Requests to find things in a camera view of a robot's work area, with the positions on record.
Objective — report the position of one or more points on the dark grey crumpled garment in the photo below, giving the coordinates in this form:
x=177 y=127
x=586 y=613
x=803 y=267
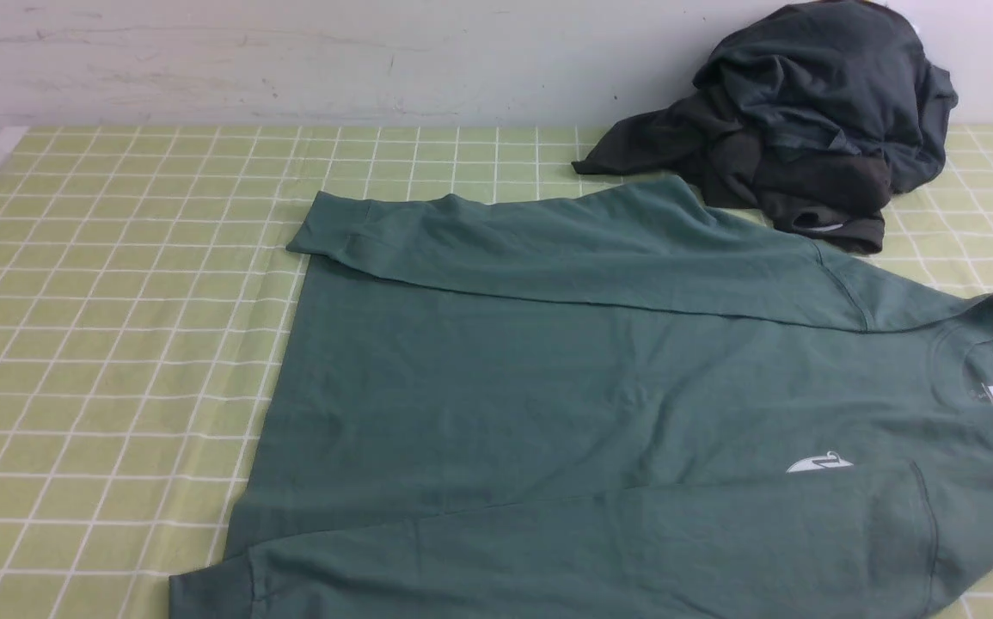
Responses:
x=816 y=116

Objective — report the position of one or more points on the green checkered tablecloth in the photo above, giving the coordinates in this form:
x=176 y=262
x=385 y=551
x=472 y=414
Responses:
x=144 y=301

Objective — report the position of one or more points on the green long-sleeve top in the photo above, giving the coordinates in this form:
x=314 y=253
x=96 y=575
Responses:
x=625 y=405

